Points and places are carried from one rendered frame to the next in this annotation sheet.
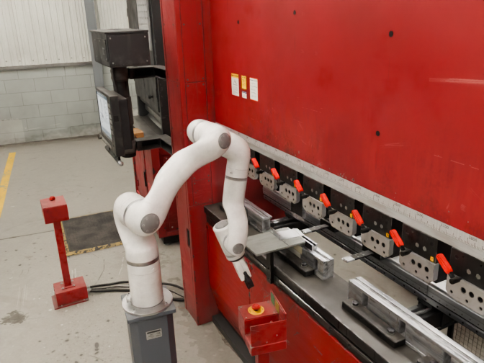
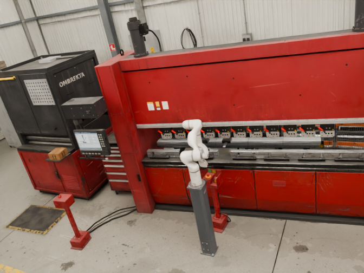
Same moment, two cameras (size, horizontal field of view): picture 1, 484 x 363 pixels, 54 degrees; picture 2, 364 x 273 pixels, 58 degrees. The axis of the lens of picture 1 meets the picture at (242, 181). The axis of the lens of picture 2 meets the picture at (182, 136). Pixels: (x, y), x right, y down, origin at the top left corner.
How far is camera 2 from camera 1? 2.72 m
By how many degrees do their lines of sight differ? 37
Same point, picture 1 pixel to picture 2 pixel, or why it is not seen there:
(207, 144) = (199, 125)
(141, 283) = (199, 176)
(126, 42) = (99, 104)
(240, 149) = not seen: hidden behind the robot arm
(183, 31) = (120, 92)
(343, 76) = (215, 92)
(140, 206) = (196, 151)
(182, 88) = (125, 115)
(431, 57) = (248, 82)
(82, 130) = not seen: outside the picture
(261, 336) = (218, 181)
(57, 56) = not seen: outside the picture
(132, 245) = (193, 166)
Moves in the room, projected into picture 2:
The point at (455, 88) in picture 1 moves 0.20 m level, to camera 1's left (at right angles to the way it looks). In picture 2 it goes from (258, 88) to (247, 94)
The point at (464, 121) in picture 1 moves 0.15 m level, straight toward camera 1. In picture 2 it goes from (261, 95) to (269, 98)
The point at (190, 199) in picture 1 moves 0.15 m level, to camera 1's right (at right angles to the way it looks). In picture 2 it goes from (137, 160) to (145, 155)
